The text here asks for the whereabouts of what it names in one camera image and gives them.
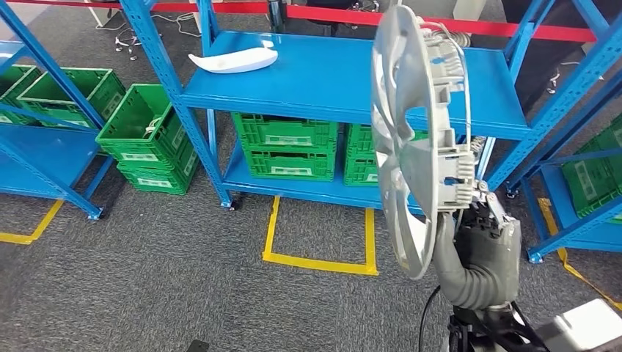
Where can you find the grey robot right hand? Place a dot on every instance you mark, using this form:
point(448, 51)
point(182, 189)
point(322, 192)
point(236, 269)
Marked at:
point(495, 262)

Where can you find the silver plastic wheel hubcap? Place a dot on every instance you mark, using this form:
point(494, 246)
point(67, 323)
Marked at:
point(408, 180)

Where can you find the blue metal shelf rack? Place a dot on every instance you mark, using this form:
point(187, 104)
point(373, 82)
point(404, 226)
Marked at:
point(39, 160)
point(316, 82)
point(559, 239)

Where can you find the white curved plastic part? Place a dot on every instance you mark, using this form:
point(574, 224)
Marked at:
point(233, 60)

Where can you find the yellow floor tape strip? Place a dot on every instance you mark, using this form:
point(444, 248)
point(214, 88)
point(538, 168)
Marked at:
point(573, 272)
point(29, 233)

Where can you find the yellow floor tape square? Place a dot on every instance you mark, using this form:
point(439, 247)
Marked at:
point(316, 262)

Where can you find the red barrier belt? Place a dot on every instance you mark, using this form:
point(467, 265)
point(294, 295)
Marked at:
point(437, 26)
point(194, 7)

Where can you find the white desk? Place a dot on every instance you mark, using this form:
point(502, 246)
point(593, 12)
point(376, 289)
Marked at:
point(469, 9)

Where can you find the black swivel stool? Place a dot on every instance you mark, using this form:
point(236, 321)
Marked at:
point(127, 46)

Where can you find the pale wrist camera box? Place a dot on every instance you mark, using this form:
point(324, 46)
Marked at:
point(583, 325)

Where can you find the black stanchion post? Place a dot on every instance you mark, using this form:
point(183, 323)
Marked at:
point(277, 12)

